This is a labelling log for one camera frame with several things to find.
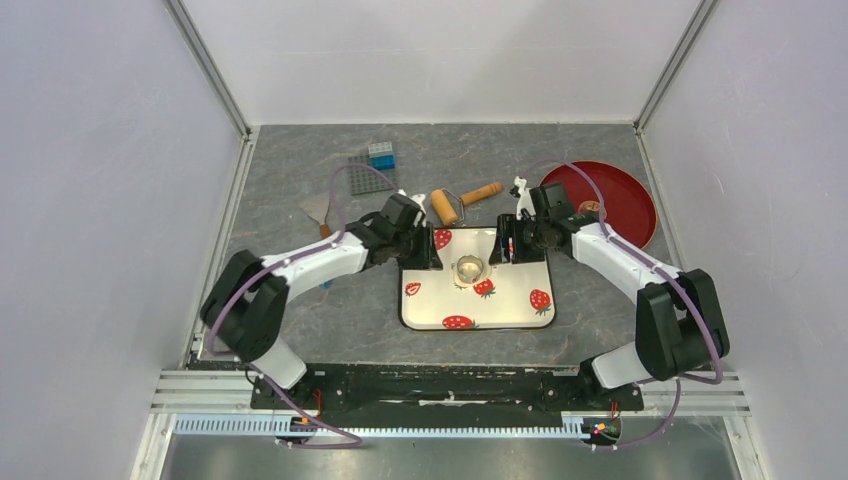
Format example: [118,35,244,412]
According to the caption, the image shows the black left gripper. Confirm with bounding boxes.
[392,221,443,271]

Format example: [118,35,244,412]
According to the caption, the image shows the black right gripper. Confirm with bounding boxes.
[489,214,550,266]

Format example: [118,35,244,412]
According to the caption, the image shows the metal ring cutter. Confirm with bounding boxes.
[452,255,489,286]

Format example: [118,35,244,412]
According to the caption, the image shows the strawberry print enamel tray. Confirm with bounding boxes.
[399,227,556,331]

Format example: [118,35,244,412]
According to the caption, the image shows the wooden dough roller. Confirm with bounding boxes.
[429,182,504,227]

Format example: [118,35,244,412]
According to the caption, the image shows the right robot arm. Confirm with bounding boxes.
[489,177,730,408]

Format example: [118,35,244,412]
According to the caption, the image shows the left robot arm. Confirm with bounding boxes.
[199,191,443,408]

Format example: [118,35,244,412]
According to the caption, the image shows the white dough ball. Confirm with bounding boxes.
[452,263,493,288]

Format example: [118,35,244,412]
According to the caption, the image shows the grey lego baseplate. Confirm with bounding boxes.
[347,154,398,196]

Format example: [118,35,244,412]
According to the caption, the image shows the blue grey lego bricks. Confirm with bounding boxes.
[367,141,396,171]

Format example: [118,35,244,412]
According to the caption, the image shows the red round plate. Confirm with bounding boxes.
[541,160,658,248]

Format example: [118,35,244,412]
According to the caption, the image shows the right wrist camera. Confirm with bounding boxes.
[509,176,535,220]

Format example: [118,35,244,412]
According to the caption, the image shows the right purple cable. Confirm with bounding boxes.
[513,157,725,453]

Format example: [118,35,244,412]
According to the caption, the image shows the purple cable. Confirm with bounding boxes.
[203,162,422,450]
[513,157,725,453]

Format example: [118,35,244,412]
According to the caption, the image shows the metal scraper wooden handle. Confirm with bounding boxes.
[298,192,332,239]

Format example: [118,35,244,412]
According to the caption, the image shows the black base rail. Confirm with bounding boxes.
[286,363,644,429]

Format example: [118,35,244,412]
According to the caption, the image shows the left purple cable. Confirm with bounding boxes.
[203,162,422,450]

